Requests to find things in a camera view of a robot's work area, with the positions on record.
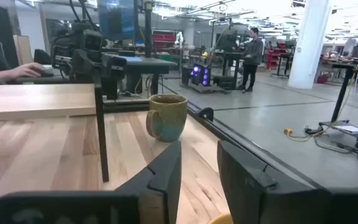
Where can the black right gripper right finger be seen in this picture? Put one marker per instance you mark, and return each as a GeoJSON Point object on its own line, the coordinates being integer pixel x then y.
{"type": "Point", "coordinates": [250, 193]}

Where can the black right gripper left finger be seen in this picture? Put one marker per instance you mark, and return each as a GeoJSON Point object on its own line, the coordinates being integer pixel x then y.
{"type": "Point", "coordinates": [163, 193]}

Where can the dark mug with yellow inside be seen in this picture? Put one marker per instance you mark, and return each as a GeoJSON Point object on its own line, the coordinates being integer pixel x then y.
{"type": "Point", "coordinates": [222, 220]}

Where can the green brown glazed mug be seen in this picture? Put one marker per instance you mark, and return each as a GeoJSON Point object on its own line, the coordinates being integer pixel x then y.
{"type": "Point", "coordinates": [169, 118]}

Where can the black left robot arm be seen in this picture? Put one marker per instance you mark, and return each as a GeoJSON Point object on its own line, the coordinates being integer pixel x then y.
{"type": "Point", "coordinates": [79, 46]}

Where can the white flat box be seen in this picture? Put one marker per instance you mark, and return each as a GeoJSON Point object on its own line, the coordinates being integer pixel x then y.
{"type": "Point", "coordinates": [353, 129]}

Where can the computer tower with purple lights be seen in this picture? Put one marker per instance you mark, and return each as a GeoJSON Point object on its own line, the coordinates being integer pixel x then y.
{"type": "Point", "coordinates": [200, 74]}

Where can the grey desk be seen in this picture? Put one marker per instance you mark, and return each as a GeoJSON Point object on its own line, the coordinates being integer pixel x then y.
{"type": "Point", "coordinates": [148, 65]}

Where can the black rolling desk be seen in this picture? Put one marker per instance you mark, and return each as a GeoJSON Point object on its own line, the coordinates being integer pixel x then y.
{"type": "Point", "coordinates": [342, 93]}

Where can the red tool cart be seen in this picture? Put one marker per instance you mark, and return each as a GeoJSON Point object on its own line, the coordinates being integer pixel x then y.
{"type": "Point", "coordinates": [272, 59]}

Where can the black workstation cart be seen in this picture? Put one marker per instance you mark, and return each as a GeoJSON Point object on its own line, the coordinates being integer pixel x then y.
{"type": "Point", "coordinates": [228, 42]}

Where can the red storage rack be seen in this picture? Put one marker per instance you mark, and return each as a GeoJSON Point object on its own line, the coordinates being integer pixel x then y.
{"type": "Point", "coordinates": [163, 39]}

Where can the light wooden board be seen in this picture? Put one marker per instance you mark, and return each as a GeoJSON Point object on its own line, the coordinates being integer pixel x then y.
{"type": "Point", "coordinates": [36, 99]}

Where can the white pillar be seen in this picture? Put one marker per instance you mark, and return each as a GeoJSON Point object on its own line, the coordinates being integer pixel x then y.
{"type": "Point", "coordinates": [309, 43]}

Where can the black vertical pole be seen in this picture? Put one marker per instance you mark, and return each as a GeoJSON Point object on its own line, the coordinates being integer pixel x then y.
{"type": "Point", "coordinates": [148, 28]}

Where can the black computer mouse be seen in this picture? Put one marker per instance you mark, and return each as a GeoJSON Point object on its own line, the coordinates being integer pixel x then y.
{"type": "Point", "coordinates": [48, 74]}

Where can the monitor with blue screen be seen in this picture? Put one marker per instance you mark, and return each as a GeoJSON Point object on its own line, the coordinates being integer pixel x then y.
{"type": "Point", "coordinates": [117, 18]}

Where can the black chair back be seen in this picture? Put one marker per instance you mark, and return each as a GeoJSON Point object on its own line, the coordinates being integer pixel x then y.
{"type": "Point", "coordinates": [41, 57]}

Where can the person's hand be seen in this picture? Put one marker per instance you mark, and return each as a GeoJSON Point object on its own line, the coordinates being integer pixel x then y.
{"type": "Point", "coordinates": [26, 71]}

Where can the brown wooden panel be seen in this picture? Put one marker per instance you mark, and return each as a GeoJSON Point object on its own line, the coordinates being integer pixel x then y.
{"type": "Point", "coordinates": [23, 49]}

